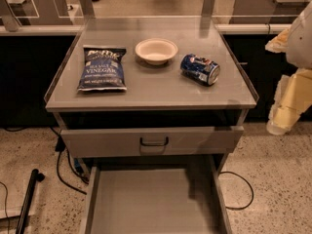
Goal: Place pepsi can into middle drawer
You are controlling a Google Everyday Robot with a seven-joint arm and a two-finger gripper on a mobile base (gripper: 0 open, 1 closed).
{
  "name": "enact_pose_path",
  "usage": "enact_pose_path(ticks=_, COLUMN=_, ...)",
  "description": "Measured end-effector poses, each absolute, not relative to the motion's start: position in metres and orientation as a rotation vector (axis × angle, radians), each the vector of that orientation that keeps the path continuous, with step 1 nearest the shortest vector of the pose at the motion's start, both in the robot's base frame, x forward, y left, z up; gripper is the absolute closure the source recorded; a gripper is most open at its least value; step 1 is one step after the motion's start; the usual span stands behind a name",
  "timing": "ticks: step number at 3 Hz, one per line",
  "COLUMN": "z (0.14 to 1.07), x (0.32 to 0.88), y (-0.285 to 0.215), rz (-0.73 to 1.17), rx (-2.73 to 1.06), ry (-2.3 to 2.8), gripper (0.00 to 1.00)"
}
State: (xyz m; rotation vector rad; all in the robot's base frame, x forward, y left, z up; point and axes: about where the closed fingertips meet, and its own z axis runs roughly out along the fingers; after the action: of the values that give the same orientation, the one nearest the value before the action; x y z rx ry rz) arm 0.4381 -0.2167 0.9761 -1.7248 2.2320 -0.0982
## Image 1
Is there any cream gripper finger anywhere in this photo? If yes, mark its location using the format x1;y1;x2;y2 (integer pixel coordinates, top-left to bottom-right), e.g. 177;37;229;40
265;28;290;53
266;68;312;136

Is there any blue pepsi can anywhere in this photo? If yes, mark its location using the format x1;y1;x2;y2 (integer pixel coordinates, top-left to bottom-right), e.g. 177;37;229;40
180;54;220;86

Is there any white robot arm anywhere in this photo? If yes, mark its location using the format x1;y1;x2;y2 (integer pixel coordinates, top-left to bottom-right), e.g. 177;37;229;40
265;2;312;136

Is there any grey top drawer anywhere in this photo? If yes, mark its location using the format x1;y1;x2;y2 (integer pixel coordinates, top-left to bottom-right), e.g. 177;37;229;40
61;126;244;158

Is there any open grey middle drawer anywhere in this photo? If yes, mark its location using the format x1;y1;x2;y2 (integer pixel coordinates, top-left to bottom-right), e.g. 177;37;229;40
79;155;232;234

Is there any grey drawer cabinet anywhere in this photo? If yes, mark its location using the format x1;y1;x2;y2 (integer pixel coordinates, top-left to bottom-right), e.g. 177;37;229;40
46;16;258;170

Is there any white paper bowl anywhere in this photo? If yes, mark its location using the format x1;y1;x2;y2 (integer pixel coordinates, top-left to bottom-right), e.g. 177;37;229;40
136;38;178;65

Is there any blue vinegar chips bag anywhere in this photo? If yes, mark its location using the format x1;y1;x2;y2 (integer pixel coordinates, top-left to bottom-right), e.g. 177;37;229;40
77;46;127;92

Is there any clear acrylic barrier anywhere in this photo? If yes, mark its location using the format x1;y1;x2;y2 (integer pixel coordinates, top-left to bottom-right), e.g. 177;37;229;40
7;0;311;33

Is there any black pole on floor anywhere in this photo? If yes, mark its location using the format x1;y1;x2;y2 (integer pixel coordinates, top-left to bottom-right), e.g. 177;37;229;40
16;169;45;234

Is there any black floor cable right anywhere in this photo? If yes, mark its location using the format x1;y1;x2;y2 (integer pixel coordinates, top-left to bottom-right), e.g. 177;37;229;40
219;171;254;212

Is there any black floor cable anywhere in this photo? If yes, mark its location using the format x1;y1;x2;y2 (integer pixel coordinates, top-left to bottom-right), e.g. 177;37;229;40
219;171;254;212
48;126;90;196

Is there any black floor cable left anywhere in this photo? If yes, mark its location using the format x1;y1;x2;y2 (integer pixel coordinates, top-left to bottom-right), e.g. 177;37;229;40
48;126;90;196

